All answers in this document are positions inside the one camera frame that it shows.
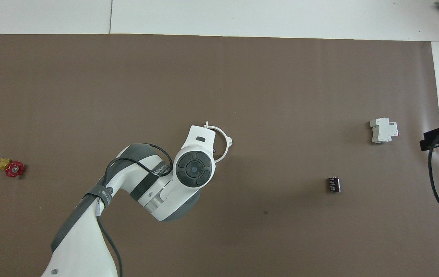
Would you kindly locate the red handwheel yellow valve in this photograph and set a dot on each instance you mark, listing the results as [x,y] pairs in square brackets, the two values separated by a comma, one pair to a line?
[14,169]

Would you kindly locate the black cylindrical capacitor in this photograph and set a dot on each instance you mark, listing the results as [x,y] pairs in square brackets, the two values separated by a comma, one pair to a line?
[334,184]

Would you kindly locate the white half pipe clamp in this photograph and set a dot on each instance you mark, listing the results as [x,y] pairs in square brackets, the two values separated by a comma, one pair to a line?
[226,148]

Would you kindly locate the white circuit breaker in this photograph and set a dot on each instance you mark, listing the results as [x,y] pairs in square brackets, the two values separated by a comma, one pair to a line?
[383,130]

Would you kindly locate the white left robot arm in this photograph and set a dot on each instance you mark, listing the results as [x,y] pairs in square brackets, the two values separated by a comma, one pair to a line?
[173,181]

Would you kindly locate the brown paper table mat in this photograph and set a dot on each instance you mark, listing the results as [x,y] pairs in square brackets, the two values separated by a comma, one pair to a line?
[281,77]

